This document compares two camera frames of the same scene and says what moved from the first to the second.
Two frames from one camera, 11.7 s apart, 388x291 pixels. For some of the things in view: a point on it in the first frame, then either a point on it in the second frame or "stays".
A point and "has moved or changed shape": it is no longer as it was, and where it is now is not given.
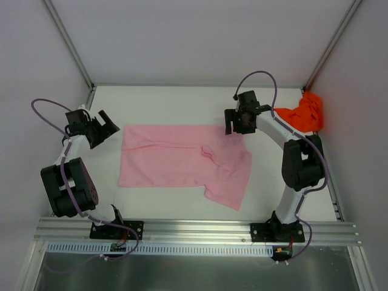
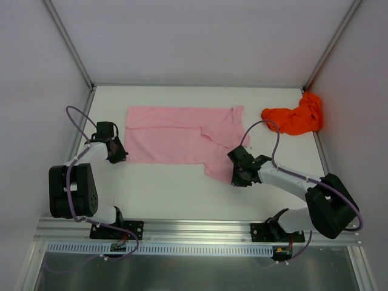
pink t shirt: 187,156 has moved or changed shape
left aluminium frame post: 70,45 stays
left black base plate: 108,232 stays
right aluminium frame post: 343,26 stays
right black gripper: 236,120 → 240,170
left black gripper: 99,131 → 118,152
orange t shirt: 307,117 stays
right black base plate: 276,232 stays
